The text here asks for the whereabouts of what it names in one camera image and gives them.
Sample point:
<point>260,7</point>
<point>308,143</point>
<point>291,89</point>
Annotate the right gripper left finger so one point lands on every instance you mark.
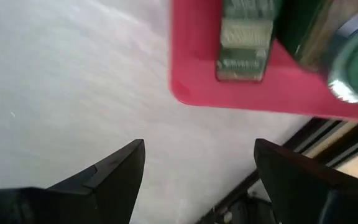
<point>73,205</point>

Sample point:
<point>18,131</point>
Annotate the pink plastic bin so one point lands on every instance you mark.
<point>197,62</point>

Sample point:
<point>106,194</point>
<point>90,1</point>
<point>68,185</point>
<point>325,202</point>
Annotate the green lid herb jar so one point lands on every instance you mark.
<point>244,40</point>
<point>337,46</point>

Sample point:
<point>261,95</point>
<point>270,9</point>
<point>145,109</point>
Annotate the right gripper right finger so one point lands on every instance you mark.
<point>315,202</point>

